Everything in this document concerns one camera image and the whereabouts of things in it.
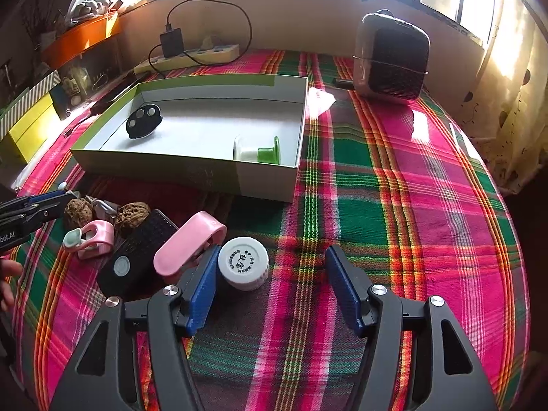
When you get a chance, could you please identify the orange storage box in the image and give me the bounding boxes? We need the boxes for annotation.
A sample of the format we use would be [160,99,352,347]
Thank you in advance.
[40,11,121,69]

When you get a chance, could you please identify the yellow box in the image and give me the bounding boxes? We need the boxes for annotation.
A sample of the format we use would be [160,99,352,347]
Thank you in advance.
[0,94,58,163]

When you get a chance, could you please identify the thin phone cable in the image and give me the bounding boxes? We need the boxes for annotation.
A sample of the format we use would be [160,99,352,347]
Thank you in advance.
[64,111,99,138]

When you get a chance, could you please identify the brown walnut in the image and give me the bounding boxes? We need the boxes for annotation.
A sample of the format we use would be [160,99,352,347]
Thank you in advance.
[114,202,151,238]
[64,198,95,231]

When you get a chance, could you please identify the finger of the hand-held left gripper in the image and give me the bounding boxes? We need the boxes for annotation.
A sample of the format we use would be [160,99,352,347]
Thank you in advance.
[0,210,59,230]
[0,191,80,215]

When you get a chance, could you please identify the black rectangular device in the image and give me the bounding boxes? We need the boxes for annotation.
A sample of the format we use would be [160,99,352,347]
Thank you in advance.
[97,209,179,298]

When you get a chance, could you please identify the dried branches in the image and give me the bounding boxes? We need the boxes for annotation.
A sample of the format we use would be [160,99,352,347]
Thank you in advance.
[17,0,65,48]

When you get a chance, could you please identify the white power strip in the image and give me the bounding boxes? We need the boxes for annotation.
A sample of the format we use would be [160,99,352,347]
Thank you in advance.
[134,43,240,75]

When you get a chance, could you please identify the person's left hand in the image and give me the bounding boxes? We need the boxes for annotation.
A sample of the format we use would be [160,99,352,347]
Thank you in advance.
[0,258,25,311]

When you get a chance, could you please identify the black smartphone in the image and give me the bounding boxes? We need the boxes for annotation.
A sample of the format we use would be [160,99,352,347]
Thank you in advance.
[88,72,148,114]

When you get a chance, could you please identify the black charger cable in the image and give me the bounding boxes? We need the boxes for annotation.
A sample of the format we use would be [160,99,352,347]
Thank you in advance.
[148,0,252,78]

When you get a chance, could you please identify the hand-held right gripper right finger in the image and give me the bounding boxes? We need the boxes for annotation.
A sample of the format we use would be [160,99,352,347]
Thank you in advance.
[324,246,499,411]

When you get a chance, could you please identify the small pink clip mint roller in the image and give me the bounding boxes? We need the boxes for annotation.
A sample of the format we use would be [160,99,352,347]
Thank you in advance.
[63,220,114,260]

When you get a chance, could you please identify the black charger adapter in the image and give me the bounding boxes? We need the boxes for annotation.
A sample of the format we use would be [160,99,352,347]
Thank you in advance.
[160,29,186,58]

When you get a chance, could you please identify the striped box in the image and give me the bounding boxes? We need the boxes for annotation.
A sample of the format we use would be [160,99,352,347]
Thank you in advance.
[0,71,61,138]

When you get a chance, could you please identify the white and green spool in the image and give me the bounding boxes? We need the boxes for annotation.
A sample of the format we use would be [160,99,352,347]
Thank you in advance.
[233,136,282,166]

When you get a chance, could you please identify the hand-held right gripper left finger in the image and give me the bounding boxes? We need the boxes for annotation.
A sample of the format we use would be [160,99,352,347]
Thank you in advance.
[49,246,222,411]

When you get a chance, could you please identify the large pink clip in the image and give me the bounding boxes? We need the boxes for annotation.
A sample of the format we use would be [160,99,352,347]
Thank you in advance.
[153,211,227,277]

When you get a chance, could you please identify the black oval three-button device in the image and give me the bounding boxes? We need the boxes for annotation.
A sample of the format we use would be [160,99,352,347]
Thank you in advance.
[125,104,164,140]

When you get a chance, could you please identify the pink green plaid blanket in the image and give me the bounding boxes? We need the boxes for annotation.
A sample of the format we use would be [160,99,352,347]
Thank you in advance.
[9,49,532,411]

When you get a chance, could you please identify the small space heater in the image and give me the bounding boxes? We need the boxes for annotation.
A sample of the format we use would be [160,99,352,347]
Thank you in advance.
[352,9,431,105]

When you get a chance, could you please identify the white cardboard box green trim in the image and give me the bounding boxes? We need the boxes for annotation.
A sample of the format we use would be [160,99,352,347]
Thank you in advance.
[70,74,310,203]

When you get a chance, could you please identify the white round bottle cap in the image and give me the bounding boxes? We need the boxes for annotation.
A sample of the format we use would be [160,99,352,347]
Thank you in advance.
[218,237,270,290]

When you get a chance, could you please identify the patterned curtain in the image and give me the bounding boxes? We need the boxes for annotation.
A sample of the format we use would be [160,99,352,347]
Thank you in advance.
[454,0,548,198]

